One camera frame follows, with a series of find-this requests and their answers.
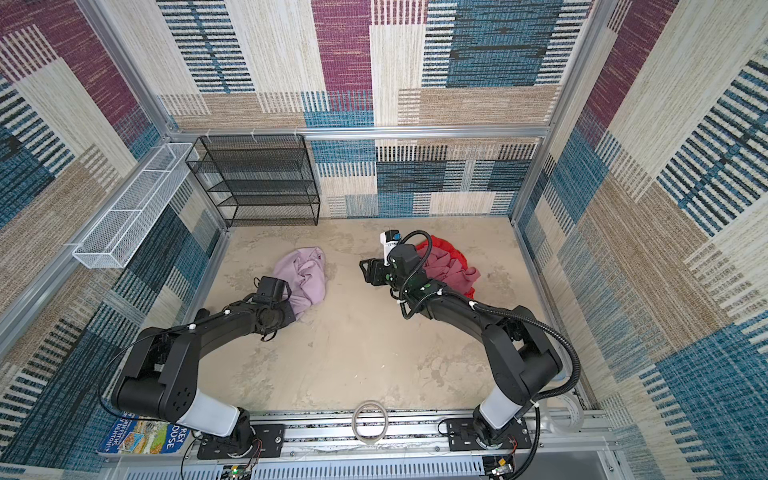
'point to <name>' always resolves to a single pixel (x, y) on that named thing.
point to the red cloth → (436, 243)
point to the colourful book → (130, 435)
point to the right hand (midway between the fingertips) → (368, 266)
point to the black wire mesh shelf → (258, 180)
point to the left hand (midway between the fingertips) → (287, 312)
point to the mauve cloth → (453, 274)
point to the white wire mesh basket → (116, 234)
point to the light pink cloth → (304, 272)
